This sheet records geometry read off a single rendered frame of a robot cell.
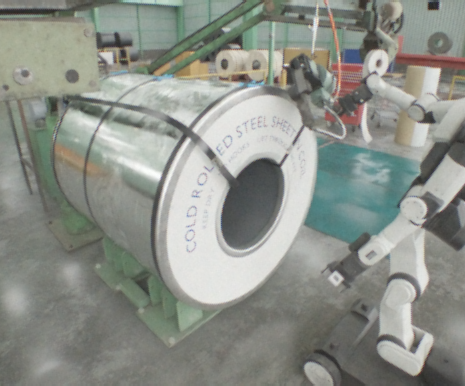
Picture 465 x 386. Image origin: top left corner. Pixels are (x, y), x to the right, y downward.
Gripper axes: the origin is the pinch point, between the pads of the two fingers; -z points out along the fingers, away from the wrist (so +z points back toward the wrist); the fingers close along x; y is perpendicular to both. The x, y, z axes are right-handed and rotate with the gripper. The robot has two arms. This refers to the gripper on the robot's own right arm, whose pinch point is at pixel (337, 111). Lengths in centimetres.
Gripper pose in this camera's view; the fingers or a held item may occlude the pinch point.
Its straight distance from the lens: 177.4
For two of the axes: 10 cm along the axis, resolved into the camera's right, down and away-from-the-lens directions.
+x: -2.5, -8.8, 3.9
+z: 6.9, -4.5, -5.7
